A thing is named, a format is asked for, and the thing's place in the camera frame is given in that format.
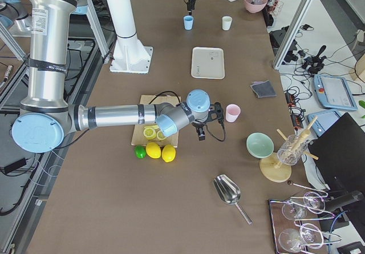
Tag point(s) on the lemon half slice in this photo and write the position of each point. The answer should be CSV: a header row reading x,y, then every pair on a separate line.
x,y
149,133
160,136

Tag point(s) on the wooden cup tree stand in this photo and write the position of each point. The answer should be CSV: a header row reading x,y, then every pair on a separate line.
x,y
276,171

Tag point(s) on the yellow lemon outer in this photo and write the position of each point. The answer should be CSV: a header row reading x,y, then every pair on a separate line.
x,y
168,153

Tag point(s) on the black tray with glasses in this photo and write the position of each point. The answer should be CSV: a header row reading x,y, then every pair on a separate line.
x,y
279,223

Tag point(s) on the cream rabbit tray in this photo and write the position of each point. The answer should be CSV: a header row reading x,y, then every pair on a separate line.
x,y
207,63

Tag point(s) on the green bowl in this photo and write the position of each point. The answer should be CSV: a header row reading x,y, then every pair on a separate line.
x,y
259,145

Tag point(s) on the steel ice scoop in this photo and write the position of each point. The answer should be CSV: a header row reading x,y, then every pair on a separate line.
x,y
230,193

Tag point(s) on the wine glass lower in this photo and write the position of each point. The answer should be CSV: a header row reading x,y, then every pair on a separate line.
x,y
303,240

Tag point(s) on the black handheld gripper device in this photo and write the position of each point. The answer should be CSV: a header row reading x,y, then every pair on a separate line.
x,y
314,64

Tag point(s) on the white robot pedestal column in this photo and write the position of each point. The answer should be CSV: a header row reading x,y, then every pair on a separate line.
x,y
129,54

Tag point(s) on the aluminium frame post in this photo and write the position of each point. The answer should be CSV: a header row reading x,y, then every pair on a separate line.
x,y
291,32

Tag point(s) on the yellow lemon middle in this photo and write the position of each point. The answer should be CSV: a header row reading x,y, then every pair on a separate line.
x,y
153,150

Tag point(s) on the yellow plastic knife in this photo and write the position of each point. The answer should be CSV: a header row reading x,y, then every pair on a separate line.
x,y
155,127

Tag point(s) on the black monitor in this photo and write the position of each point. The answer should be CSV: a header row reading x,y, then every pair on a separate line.
x,y
341,155

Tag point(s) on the grey folded cloth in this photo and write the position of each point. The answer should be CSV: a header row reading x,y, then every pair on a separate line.
x,y
263,89

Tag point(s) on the green lime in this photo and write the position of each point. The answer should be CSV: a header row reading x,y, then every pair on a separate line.
x,y
140,152

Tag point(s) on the wine glass upper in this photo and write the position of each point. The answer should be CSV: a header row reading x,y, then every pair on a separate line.
x,y
297,207

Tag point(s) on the yellow lemon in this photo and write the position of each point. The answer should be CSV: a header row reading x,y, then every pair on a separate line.
x,y
153,150
168,153

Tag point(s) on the pink plastic cup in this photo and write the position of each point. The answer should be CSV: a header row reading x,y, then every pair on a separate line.
x,y
232,113

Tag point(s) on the pink bowl with ice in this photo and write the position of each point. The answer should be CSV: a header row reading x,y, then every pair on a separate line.
x,y
255,7

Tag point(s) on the clear textured glass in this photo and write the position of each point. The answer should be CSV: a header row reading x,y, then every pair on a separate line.
x,y
289,156

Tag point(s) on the blue teach pendant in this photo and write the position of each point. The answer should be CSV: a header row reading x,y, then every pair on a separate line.
x,y
334,92
325,119

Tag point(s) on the blue plastic cup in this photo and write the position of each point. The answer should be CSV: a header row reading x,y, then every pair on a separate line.
x,y
188,22

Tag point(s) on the wine glass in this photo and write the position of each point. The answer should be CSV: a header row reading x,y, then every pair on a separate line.
x,y
297,207
303,240

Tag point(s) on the wooden cutting board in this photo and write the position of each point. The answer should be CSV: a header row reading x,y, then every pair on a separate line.
x,y
138,138

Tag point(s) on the cream plastic cup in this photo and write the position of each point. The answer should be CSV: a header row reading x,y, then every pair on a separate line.
x,y
226,23

